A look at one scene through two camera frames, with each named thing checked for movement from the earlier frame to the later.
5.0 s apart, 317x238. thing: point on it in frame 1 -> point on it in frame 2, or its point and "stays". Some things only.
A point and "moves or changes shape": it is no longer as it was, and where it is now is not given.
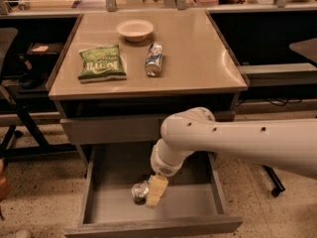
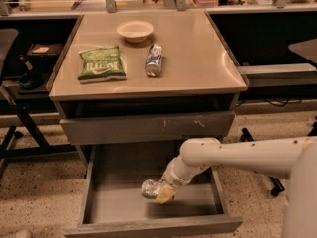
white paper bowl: x=135 y=30 stays
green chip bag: x=102 y=63 stays
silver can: x=139 y=191 moves or changes shape
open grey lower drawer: x=192 y=203 stays
